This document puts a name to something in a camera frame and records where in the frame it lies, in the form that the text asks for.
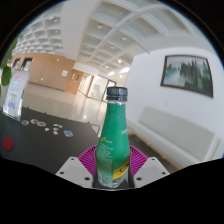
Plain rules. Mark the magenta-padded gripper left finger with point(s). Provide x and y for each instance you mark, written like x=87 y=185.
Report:
x=75 y=168

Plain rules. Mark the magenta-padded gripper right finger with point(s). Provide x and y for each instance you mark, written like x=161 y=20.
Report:
x=150 y=168

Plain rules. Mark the green plastic drink bottle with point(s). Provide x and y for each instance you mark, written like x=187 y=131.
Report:
x=112 y=133

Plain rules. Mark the small blue card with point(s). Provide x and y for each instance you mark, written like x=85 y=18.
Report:
x=68 y=133

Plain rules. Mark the long white bench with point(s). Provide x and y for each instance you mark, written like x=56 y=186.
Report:
x=173 y=133

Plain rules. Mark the round colourful sticker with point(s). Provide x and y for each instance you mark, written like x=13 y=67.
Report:
x=41 y=124
x=34 y=121
x=25 y=122

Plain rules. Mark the flat round red coaster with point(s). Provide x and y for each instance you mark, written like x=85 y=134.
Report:
x=8 y=143

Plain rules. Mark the framed landscape painting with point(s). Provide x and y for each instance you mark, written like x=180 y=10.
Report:
x=186 y=75

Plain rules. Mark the round ceiling lights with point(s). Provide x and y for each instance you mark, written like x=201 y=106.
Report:
x=119 y=61

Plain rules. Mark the green potted plant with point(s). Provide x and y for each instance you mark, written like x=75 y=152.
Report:
x=6 y=76

